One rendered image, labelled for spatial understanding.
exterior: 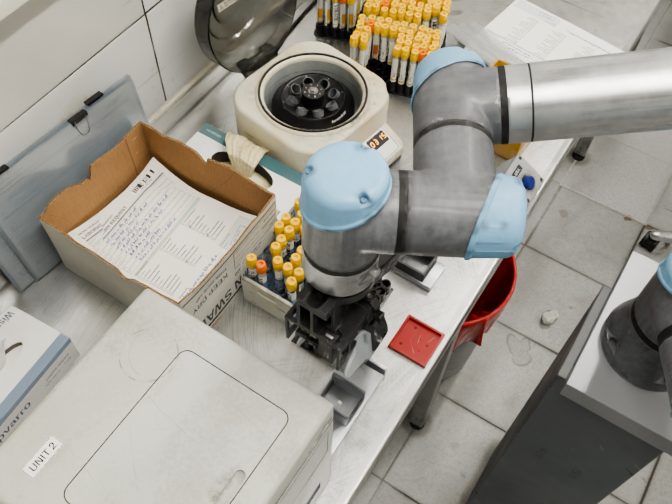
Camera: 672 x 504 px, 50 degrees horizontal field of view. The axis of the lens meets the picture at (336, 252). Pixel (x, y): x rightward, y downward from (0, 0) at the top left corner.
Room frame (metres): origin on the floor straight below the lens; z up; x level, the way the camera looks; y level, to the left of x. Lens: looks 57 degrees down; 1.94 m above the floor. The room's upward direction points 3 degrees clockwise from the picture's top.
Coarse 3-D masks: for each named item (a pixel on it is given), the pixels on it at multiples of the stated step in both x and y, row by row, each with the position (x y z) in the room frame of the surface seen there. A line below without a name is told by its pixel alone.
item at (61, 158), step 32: (96, 96) 0.83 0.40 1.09; (128, 96) 0.86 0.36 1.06; (64, 128) 0.76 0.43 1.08; (96, 128) 0.80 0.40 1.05; (128, 128) 0.84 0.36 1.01; (32, 160) 0.71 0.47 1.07; (64, 160) 0.74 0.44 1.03; (0, 192) 0.65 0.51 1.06; (32, 192) 0.68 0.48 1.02; (0, 224) 0.62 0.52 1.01; (32, 224) 0.65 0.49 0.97; (0, 256) 0.60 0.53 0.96; (32, 256) 0.62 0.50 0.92
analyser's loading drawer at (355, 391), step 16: (368, 368) 0.46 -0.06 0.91; (384, 368) 0.45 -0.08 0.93; (336, 384) 0.43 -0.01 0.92; (352, 384) 0.42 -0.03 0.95; (368, 384) 0.43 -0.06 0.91; (336, 400) 0.40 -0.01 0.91; (352, 400) 0.40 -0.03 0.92; (368, 400) 0.41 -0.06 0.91; (336, 416) 0.37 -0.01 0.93; (352, 416) 0.37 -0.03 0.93; (336, 432) 0.35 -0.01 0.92; (336, 448) 0.33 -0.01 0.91
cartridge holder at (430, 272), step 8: (400, 256) 0.66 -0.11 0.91; (408, 256) 0.68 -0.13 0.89; (416, 256) 0.68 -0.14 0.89; (424, 256) 0.68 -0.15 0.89; (432, 256) 0.67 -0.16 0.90; (400, 264) 0.65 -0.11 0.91; (408, 264) 0.66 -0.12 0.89; (416, 264) 0.66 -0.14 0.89; (424, 264) 0.66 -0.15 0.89; (432, 264) 0.65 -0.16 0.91; (440, 264) 0.67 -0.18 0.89; (400, 272) 0.65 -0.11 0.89; (408, 272) 0.64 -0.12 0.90; (416, 272) 0.64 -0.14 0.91; (424, 272) 0.63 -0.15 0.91; (432, 272) 0.65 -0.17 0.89; (440, 272) 0.65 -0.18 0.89; (416, 280) 0.63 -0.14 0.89; (424, 280) 0.63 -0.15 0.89; (432, 280) 0.63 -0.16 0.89; (424, 288) 0.62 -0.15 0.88
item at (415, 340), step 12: (408, 324) 0.55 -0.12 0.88; (420, 324) 0.55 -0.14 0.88; (396, 336) 0.53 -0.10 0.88; (408, 336) 0.53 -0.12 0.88; (420, 336) 0.53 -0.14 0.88; (432, 336) 0.53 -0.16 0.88; (444, 336) 0.54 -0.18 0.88; (396, 348) 0.51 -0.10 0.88; (408, 348) 0.51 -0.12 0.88; (420, 348) 0.51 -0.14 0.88; (432, 348) 0.51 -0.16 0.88; (420, 360) 0.49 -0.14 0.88
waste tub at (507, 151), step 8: (496, 64) 1.08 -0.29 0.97; (504, 64) 1.08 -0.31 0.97; (504, 144) 0.92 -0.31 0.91; (512, 144) 0.92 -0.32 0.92; (520, 144) 0.91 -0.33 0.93; (528, 144) 0.96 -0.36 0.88; (496, 152) 0.93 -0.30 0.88; (504, 152) 0.92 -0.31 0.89; (512, 152) 0.91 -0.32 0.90; (520, 152) 0.92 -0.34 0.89
